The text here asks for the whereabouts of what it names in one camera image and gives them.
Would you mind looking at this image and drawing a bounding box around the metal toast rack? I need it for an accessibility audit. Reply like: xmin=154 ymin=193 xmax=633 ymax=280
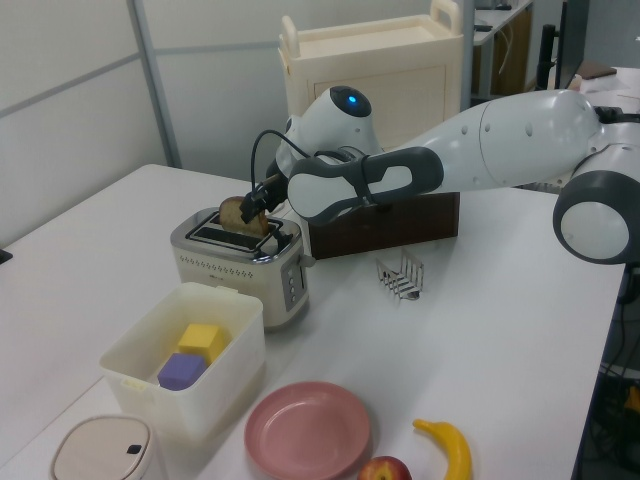
xmin=375 ymin=247 xmax=427 ymax=303

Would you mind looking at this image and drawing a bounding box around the pink plate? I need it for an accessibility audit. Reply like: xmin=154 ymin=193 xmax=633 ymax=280
xmin=244 ymin=381 xmax=373 ymax=479

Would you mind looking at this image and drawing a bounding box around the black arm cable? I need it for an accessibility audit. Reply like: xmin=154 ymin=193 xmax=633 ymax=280
xmin=249 ymin=129 xmax=314 ymax=201

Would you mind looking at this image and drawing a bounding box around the white round lid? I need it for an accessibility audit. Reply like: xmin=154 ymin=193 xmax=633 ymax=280
xmin=48 ymin=415 xmax=169 ymax=480

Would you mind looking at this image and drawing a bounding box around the brown wooden drawer box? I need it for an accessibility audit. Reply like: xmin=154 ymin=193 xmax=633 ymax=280
xmin=304 ymin=189 xmax=462 ymax=261

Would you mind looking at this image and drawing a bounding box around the cream toy cabinet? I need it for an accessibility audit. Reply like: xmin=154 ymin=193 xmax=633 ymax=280
xmin=277 ymin=0 xmax=463 ymax=166

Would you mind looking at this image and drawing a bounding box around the white plastic storage box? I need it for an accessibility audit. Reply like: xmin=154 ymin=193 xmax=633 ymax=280
xmin=99 ymin=281 xmax=267 ymax=444

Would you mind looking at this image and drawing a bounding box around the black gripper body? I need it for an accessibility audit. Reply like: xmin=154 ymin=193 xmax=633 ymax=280
xmin=256 ymin=175 xmax=291 ymax=212

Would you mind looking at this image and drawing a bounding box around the toasted bread slice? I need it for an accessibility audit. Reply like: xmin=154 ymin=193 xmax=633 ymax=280
xmin=218 ymin=196 xmax=269 ymax=238

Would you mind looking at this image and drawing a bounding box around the yellow toy banana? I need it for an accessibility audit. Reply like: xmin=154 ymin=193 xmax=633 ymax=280
xmin=412 ymin=418 xmax=473 ymax=480

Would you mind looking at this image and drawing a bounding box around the purple foam cube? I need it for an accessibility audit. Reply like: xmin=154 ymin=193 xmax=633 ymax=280
xmin=156 ymin=352 xmax=208 ymax=392

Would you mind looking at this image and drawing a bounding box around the black monitor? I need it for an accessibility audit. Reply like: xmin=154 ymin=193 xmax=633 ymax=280
xmin=554 ymin=0 xmax=584 ymax=91

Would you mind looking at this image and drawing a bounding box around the yellow foam cube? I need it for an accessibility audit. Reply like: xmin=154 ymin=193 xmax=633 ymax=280
xmin=177 ymin=323 xmax=225 ymax=364

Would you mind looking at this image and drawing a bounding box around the cream chrome toaster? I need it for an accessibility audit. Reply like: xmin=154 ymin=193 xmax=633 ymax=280
xmin=169 ymin=208 xmax=317 ymax=334

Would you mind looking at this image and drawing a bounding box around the red apple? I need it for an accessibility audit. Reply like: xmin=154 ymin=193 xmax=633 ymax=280
xmin=356 ymin=455 xmax=414 ymax=480

